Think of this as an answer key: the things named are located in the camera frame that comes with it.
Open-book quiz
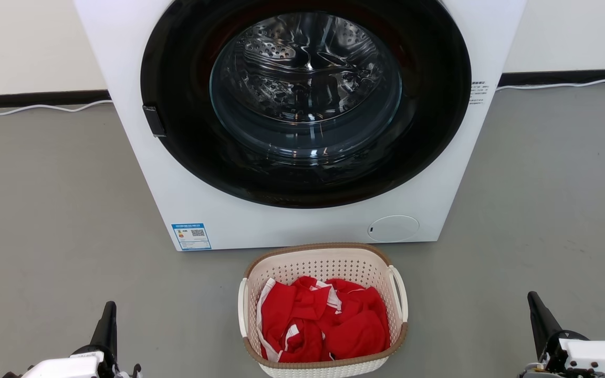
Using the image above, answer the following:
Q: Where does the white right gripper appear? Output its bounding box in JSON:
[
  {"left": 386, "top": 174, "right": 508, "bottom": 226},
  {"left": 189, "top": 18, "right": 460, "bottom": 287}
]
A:
[{"left": 518, "top": 291, "right": 605, "bottom": 378}]

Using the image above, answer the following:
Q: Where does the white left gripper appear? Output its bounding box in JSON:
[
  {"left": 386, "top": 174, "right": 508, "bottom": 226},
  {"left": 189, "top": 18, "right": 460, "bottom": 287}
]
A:
[{"left": 3, "top": 301, "right": 143, "bottom": 378}]

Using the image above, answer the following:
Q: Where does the cream perforated plastic laundry basket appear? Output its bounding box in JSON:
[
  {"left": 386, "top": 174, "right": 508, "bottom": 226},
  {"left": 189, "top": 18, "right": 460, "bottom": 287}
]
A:
[{"left": 237, "top": 243, "right": 409, "bottom": 378}]

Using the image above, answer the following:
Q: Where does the blue energy label sticker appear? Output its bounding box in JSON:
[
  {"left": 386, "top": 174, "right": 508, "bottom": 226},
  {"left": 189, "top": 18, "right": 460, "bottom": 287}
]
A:
[{"left": 171, "top": 223, "right": 212, "bottom": 251}]

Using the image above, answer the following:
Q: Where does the white front-load washing machine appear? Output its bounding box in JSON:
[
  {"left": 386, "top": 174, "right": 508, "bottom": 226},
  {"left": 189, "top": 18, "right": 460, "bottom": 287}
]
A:
[{"left": 74, "top": 0, "right": 528, "bottom": 251}]

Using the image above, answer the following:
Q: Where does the round white filter cover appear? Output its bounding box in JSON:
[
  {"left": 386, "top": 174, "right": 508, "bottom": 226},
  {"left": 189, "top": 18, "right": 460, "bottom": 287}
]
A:
[{"left": 368, "top": 215, "right": 420, "bottom": 243}]

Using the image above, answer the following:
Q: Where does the red and white clothing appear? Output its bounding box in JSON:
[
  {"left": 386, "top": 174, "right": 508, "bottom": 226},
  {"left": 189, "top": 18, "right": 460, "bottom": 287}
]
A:
[{"left": 256, "top": 276, "right": 391, "bottom": 363}]

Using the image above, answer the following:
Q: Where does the round black glass washer door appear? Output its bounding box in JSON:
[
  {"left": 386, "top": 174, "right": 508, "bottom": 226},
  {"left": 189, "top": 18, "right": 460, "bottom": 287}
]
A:
[{"left": 140, "top": 0, "right": 472, "bottom": 209}]

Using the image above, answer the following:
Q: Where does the small black text label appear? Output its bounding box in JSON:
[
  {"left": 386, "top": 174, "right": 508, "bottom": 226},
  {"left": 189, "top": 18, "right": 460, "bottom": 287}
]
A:
[{"left": 470, "top": 80, "right": 491, "bottom": 107}]

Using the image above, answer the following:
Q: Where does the perforated steel washer drum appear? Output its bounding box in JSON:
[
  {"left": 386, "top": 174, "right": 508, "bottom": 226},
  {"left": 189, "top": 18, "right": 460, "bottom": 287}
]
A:
[{"left": 210, "top": 12, "right": 403, "bottom": 158}]

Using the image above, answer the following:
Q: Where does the black door latch handle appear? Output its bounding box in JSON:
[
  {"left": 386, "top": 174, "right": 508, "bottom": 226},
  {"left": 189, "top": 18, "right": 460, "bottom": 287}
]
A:
[{"left": 142, "top": 105, "right": 167, "bottom": 138}]

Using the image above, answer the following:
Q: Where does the thin white floor cable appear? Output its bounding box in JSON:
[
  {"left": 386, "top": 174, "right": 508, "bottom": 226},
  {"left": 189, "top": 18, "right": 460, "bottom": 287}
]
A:
[
  {"left": 0, "top": 100, "right": 113, "bottom": 116},
  {"left": 496, "top": 78, "right": 605, "bottom": 92}
]

